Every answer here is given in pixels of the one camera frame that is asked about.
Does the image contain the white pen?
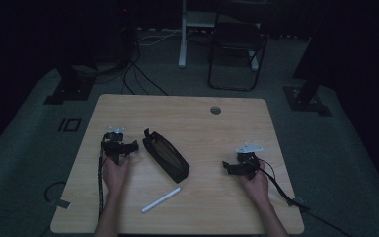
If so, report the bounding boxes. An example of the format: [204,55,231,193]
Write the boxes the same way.
[140,187,183,214]

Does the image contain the black floor cables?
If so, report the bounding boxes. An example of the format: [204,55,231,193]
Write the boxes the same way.
[93,48,170,97]

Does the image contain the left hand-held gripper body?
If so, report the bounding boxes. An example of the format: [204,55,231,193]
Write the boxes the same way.
[101,125,133,166]

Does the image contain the grey tape piece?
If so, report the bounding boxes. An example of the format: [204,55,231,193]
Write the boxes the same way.
[55,198,72,210]
[287,197,306,208]

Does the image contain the white desk leg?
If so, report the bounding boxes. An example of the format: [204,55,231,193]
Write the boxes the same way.
[178,0,190,69]

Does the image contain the white floor cable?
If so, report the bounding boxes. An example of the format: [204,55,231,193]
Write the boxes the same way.
[137,29,183,47]

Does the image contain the black pencil case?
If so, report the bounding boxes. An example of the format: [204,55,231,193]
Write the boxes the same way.
[142,127,191,185]

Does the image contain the black looped floor cable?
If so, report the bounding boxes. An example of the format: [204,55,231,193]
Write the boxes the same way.
[43,180,67,205]

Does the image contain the person's left hand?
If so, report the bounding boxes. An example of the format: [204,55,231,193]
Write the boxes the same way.
[102,153,131,198]

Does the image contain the black metal stand base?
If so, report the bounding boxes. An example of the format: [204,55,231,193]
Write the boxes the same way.
[282,78,333,118]
[43,63,97,106]

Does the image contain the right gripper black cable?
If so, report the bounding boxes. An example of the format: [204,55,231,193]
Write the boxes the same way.
[259,159,354,237]

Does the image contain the black folding chair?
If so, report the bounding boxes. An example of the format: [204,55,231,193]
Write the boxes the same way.
[207,13,270,93]

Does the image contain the person's right hand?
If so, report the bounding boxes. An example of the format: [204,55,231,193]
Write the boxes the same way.
[240,160,271,205]

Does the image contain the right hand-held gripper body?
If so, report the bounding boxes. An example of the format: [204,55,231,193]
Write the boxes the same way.
[235,142,266,181]

